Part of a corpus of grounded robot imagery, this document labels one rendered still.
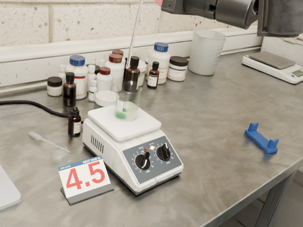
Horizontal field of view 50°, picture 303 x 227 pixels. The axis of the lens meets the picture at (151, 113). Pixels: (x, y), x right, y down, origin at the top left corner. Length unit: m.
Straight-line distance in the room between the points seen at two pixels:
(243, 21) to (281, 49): 1.21
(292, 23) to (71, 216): 0.46
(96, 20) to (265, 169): 0.68
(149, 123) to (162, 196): 0.15
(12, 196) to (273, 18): 0.50
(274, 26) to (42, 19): 0.69
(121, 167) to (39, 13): 0.54
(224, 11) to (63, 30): 0.63
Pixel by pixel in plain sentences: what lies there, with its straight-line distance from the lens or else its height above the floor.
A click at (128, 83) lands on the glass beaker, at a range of 0.70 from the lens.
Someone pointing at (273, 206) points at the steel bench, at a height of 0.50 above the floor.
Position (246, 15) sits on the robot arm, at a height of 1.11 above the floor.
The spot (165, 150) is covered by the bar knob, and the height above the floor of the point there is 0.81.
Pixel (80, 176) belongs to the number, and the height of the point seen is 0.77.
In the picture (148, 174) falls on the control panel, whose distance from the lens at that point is 0.64.
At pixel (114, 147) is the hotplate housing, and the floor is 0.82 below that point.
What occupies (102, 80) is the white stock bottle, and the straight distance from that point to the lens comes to 0.94.
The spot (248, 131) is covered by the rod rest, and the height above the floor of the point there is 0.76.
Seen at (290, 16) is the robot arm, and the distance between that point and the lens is 0.50.
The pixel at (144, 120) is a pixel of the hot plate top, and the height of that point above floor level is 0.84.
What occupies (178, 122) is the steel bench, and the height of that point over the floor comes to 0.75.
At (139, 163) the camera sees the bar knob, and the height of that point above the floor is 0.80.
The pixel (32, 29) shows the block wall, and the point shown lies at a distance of 1.01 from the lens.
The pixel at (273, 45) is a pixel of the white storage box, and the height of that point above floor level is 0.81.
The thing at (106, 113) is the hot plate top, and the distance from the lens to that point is 0.71.
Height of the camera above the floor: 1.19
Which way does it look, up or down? 28 degrees down
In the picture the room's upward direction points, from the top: 10 degrees clockwise
